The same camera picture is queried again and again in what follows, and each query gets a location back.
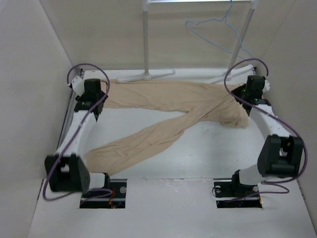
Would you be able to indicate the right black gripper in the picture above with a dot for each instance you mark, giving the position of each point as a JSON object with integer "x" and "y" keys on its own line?
{"x": 236, "y": 91}

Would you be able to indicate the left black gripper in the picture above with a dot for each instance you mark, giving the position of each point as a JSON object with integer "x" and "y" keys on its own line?
{"x": 79, "y": 98}

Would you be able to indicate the beige trousers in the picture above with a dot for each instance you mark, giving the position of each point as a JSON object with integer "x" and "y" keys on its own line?
{"x": 185, "y": 103}

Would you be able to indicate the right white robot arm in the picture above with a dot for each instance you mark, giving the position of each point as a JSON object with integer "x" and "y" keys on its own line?
{"x": 281, "y": 154}

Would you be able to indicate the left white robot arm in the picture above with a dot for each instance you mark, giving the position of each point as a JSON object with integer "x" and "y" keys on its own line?
{"x": 67, "y": 169}

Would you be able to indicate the white clothes rack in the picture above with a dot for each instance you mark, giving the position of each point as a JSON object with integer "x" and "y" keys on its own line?
{"x": 149, "y": 75}

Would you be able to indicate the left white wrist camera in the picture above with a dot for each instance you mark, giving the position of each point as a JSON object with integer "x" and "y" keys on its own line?
{"x": 77, "y": 85}

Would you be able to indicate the blue wire hanger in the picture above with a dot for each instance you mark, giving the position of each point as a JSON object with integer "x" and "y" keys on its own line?
{"x": 222, "y": 33}

